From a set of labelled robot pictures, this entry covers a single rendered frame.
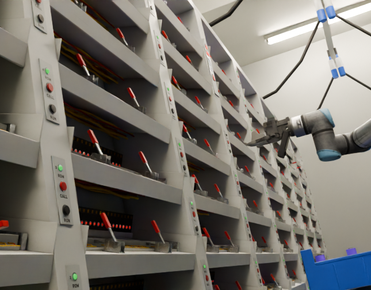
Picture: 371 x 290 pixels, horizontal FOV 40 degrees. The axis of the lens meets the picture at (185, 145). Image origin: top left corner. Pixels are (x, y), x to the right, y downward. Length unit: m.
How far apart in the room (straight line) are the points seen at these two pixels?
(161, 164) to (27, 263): 0.82
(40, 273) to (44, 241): 0.06
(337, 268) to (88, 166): 0.51
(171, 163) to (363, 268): 0.77
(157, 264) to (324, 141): 1.12
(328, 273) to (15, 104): 0.63
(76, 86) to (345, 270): 0.64
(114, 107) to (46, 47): 0.28
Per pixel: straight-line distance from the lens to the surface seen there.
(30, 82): 0.95
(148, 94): 1.63
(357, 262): 0.95
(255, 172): 2.91
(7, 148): 0.84
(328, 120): 2.18
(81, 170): 1.01
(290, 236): 3.55
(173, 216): 1.52
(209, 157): 1.93
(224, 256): 1.78
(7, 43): 0.94
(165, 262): 1.29
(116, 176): 1.14
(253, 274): 2.17
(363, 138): 2.14
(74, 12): 1.23
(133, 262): 1.12
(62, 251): 0.88
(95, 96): 1.17
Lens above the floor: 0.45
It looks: 16 degrees up
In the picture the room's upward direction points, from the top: 12 degrees counter-clockwise
